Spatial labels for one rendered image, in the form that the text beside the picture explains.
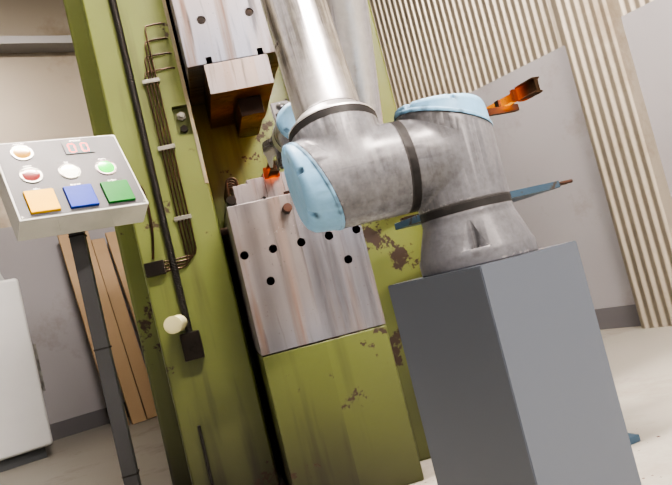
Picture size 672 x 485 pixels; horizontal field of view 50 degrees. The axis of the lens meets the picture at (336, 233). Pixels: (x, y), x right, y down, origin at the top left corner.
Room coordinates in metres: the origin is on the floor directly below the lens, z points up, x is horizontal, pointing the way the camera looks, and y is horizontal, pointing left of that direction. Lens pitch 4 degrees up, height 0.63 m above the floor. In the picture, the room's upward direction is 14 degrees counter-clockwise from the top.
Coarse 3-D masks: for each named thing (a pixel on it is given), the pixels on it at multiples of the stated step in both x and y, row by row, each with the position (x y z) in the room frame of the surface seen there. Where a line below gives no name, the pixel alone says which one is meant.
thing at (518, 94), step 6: (534, 78) 1.96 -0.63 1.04; (522, 84) 2.00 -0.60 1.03; (528, 84) 1.99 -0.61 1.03; (534, 84) 1.96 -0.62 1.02; (510, 90) 2.04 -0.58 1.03; (516, 90) 2.03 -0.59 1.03; (522, 90) 2.02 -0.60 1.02; (528, 90) 1.99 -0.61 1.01; (534, 90) 1.97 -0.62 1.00; (540, 90) 1.97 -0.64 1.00; (510, 96) 2.06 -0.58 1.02; (516, 96) 2.03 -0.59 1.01; (522, 96) 2.02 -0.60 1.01; (528, 96) 1.99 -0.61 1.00; (504, 102) 2.09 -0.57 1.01; (510, 102) 2.07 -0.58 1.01; (486, 108) 2.17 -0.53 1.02
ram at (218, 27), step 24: (168, 0) 2.36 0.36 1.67; (192, 0) 2.18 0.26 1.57; (216, 0) 2.19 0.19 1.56; (240, 0) 2.20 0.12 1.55; (192, 24) 2.17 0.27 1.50; (216, 24) 2.19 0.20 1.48; (240, 24) 2.20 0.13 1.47; (264, 24) 2.21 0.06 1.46; (192, 48) 2.17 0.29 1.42; (216, 48) 2.18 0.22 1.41; (240, 48) 2.20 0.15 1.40; (264, 48) 2.21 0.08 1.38; (192, 72) 2.22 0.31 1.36; (192, 96) 2.46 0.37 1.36
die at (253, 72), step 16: (208, 64) 2.18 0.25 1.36; (224, 64) 2.19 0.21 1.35; (240, 64) 2.20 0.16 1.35; (256, 64) 2.20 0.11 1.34; (208, 80) 2.18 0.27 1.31; (224, 80) 2.18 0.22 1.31; (240, 80) 2.19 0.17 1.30; (256, 80) 2.20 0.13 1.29; (272, 80) 2.21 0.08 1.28; (208, 96) 2.29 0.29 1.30; (224, 96) 2.23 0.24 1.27; (240, 96) 2.27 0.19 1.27; (208, 112) 2.49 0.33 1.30; (224, 112) 2.41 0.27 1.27
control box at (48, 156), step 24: (0, 144) 1.91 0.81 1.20; (24, 144) 1.94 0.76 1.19; (48, 144) 1.97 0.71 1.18; (72, 144) 2.00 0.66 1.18; (96, 144) 2.04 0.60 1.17; (0, 168) 1.86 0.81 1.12; (24, 168) 1.89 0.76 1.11; (48, 168) 1.92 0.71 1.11; (96, 168) 1.98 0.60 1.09; (120, 168) 2.02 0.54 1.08; (0, 192) 1.89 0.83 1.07; (96, 192) 1.93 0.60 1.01; (24, 216) 1.80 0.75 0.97; (48, 216) 1.82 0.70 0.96; (72, 216) 1.87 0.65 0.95; (96, 216) 1.91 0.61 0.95; (120, 216) 1.96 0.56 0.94; (144, 216) 2.02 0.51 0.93; (24, 240) 1.85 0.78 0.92
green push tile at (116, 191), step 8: (104, 184) 1.95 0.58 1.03; (112, 184) 1.96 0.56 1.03; (120, 184) 1.97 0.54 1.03; (128, 184) 1.98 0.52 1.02; (104, 192) 1.94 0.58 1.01; (112, 192) 1.94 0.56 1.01; (120, 192) 1.95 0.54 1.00; (128, 192) 1.97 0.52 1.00; (112, 200) 1.93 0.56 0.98; (120, 200) 1.94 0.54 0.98; (128, 200) 1.95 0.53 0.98
